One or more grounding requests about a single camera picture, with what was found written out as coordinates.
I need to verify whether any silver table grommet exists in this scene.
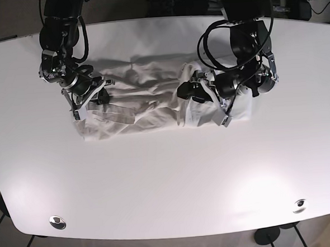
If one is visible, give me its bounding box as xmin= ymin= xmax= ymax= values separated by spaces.
xmin=49 ymin=215 xmax=67 ymax=230
xmin=293 ymin=199 xmax=308 ymax=214

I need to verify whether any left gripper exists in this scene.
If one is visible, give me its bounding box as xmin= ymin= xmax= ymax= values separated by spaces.
xmin=177 ymin=52 xmax=278 ymax=127

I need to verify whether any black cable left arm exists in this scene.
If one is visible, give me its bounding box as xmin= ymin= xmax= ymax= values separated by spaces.
xmin=194 ymin=0 xmax=277 ymax=74

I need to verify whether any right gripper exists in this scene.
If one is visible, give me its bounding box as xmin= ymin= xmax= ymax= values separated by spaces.
xmin=39 ymin=50 xmax=115 ymax=121

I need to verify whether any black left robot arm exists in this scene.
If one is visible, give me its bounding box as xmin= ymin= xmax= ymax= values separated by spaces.
xmin=176 ymin=0 xmax=279 ymax=127

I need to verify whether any black round stand base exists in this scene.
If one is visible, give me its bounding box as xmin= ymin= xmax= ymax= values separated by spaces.
xmin=254 ymin=226 xmax=280 ymax=246

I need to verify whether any white T-shirt yellow patch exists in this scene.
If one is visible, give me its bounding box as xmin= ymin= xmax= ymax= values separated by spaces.
xmin=67 ymin=49 xmax=254 ymax=144

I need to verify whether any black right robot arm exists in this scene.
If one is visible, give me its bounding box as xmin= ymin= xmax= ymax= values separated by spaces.
xmin=39 ymin=0 xmax=114 ymax=121

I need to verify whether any left silver table grommet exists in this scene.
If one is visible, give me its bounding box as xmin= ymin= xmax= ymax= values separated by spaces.
xmin=49 ymin=215 xmax=67 ymax=230

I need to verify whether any right silver table grommet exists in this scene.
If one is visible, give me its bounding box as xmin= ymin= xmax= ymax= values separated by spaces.
xmin=293 ymin=199 xmax=308 ymax=214

